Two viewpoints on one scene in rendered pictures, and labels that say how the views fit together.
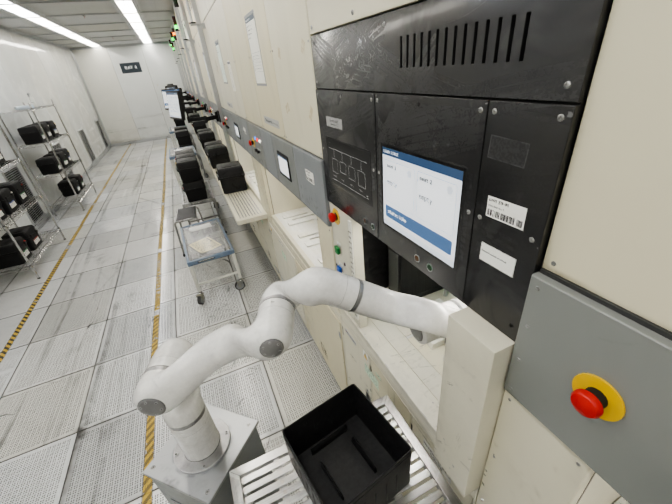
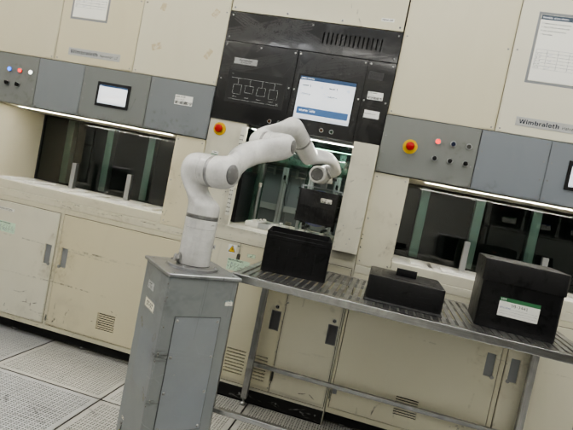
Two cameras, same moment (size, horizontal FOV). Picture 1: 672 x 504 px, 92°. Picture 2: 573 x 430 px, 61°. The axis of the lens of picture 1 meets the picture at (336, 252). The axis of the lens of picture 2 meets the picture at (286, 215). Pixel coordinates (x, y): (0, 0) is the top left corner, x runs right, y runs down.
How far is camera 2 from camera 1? 2.10 m
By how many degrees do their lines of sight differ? 60
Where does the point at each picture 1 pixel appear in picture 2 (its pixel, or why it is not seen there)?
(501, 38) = (373, 43)
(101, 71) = not seen: outside the picture
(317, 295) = (301, 129)
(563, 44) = (392, 49)
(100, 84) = not seen: outside the picture
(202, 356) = (249, 152)
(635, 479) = (422, 167)
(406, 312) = (322, 154)
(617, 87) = (404, 61)
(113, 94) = not seen: outside the picture
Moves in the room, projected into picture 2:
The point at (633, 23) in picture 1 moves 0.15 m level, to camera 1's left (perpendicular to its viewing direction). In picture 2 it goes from (406, 49) to (395, 37)
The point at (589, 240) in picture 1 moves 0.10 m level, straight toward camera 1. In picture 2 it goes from (401, 101) to (411, 97)
